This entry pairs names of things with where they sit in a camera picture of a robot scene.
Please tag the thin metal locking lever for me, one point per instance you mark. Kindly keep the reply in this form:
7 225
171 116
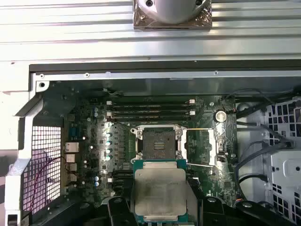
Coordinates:
200 164

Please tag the silver capacitor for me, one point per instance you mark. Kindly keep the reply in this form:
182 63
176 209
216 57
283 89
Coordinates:
109 157
108 134
108 142
95 114
95 109
108 150
96 177
96 183

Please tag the silver CPU green board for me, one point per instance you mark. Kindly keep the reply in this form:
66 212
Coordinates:
162 188

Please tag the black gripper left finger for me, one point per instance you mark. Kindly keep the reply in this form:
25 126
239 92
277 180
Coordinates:
118 212

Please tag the metal socket cover frame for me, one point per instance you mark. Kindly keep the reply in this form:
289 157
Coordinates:
212 146

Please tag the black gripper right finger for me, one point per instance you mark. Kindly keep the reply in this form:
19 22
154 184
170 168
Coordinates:
214 212

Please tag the CPU socket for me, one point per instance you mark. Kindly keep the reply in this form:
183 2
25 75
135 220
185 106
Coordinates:
160 141

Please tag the green motherboard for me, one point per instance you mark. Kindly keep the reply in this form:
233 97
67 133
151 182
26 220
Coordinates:
202 150

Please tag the silver coin cell battery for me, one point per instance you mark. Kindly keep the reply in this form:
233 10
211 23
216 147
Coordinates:
220 116

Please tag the grey metal drive cage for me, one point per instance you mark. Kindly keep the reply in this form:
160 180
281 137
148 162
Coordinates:
284 169

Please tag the silver port block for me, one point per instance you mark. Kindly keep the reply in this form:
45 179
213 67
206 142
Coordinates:
71 158
71 177
71 147
71 167

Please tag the black PC case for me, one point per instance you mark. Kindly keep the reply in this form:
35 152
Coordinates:
164 70

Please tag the black RAM slot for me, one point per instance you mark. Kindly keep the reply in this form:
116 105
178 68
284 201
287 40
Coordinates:
122 181
122 172
150 113
150 107
150 118
150 103

